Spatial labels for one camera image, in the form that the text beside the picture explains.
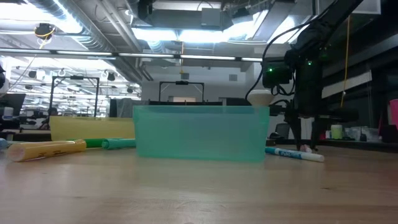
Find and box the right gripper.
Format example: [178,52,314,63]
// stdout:
[269,57,359,151]

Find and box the blue Expo marker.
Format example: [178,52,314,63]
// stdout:
[264,146,325,163]

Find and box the thick yellow highlighter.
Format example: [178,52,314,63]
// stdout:
[7,139,88,163]

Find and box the black office chair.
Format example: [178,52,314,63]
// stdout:
[269,122,292,140]

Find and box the pale green canister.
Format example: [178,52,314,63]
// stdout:
[330,124,344,140]

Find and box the white-topped metal stand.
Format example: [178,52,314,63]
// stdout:
[247,89,275,107]

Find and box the pink object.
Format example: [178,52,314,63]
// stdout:
[389,98,398,129]

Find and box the green translucent bin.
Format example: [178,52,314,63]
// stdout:
[132,105,271,162]

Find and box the black LED light bar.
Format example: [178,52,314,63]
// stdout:
[0,47,264,63]

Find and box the teal marker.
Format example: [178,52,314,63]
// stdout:
[101,138,137,151]

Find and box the yellow translucent bin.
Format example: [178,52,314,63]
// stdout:
[49,116,136,142]

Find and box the person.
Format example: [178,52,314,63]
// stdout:
[39,106,60,130]

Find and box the black ceiling device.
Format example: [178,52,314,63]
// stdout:
[33,22,57,41]

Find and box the black computer monitor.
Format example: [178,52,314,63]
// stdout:
[0,93,27,108]

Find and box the black aluminium table frame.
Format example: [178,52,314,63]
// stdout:
[0,129,398,154]

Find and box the yellow hanging cable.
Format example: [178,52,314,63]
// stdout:
[340,15,351,108]

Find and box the low black rig frame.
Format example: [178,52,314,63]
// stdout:
[159,81,205,103]

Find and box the tall black rig frame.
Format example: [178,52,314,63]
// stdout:
[49,75,101,118]

